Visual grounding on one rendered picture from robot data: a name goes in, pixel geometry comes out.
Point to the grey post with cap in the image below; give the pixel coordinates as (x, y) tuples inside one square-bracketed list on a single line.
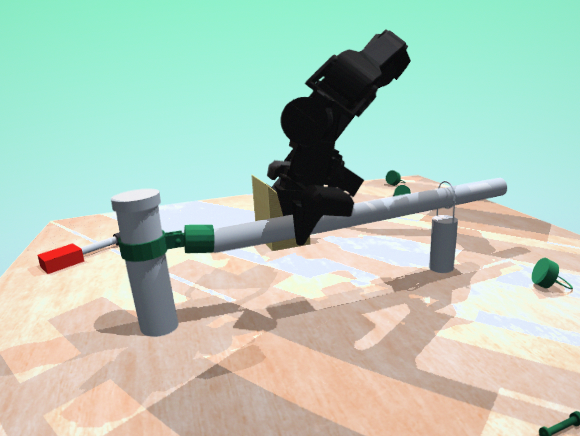
[(139, 221)]

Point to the green pipe clamp with end cup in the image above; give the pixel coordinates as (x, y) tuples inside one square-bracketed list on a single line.
[(195, 239)]

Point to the grey metal pipe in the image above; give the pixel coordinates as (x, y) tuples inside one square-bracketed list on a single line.
[(282, 228)]

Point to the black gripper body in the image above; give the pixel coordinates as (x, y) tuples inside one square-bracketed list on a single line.
[(308, 171)]

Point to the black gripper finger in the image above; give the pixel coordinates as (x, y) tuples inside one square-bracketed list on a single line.
[(304, 222), (285, 197)]

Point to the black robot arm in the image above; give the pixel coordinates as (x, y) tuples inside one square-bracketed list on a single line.
[(349, 86)]

